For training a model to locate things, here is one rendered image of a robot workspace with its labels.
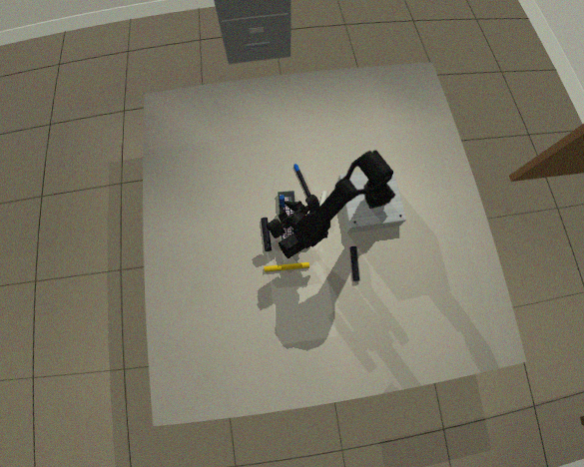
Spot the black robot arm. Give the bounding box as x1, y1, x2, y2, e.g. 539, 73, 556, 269
279, 150, 395, 258

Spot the black stylus with blue tip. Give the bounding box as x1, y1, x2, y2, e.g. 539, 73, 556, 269
293, 164, 310, 197

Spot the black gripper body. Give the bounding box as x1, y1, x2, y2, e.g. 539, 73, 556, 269
268, 195, 320, 238

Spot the black cylinder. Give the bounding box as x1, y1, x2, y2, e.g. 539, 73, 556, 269
261, 218, 272, 251
350, 246, 359, 281

